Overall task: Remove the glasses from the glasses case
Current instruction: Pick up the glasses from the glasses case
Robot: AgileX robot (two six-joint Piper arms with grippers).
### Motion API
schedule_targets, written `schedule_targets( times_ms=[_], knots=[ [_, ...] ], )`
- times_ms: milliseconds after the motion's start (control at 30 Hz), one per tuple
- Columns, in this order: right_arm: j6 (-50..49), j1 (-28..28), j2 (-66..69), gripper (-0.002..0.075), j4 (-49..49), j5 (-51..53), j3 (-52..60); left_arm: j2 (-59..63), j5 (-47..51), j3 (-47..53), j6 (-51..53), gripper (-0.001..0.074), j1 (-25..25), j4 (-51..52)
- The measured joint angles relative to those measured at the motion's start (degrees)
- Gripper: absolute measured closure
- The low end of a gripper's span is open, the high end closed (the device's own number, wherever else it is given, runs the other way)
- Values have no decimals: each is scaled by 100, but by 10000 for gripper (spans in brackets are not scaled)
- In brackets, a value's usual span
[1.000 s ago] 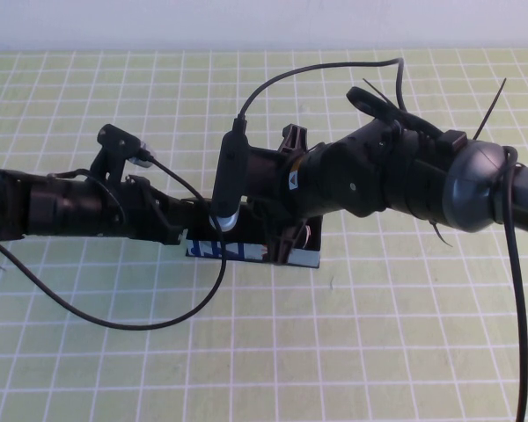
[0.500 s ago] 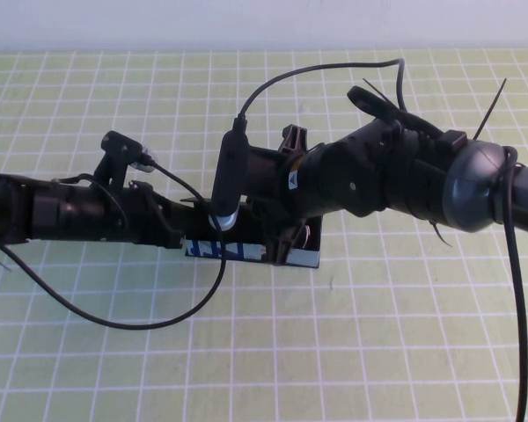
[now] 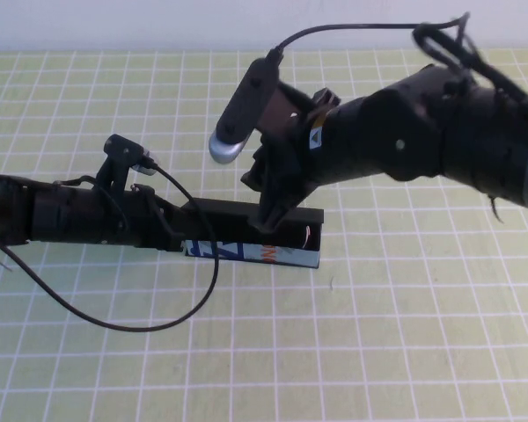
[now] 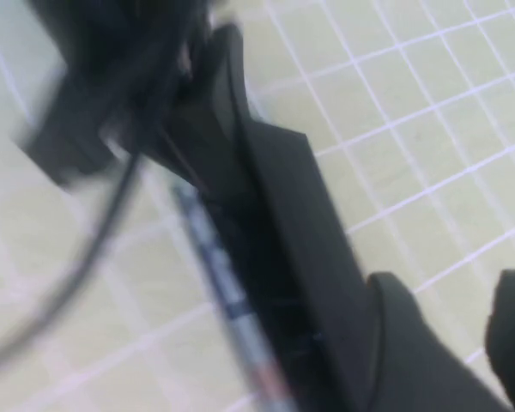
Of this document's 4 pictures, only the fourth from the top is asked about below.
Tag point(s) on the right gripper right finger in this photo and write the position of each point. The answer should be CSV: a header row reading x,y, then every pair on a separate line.
x,y
513,335

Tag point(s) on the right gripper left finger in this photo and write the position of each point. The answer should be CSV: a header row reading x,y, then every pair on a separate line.
x,y
416,365

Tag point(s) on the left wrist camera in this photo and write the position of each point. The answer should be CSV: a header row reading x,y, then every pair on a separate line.
x,y
68,133

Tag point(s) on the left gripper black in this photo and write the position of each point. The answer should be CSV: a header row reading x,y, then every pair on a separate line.
x,y
124,51

